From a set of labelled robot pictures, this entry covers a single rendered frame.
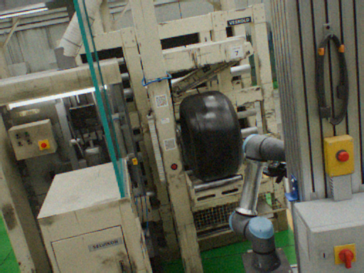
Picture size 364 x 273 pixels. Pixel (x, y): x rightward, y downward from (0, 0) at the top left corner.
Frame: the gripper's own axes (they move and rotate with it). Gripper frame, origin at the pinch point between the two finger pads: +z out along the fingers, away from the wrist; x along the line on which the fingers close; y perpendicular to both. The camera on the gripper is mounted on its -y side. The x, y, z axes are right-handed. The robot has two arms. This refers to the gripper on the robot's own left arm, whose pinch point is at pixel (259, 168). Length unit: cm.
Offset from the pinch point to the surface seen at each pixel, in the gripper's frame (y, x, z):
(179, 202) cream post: -17, 32, 48
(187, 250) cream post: -51, 47, 43
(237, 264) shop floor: -107, 16, 32
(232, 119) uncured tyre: 31.2, -7.0, 15.6
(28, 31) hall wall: -121, -422, 987
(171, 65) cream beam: 55, -26, 68
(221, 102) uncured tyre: 38.0, -13.7, 25.3
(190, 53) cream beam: 57, -39, 60
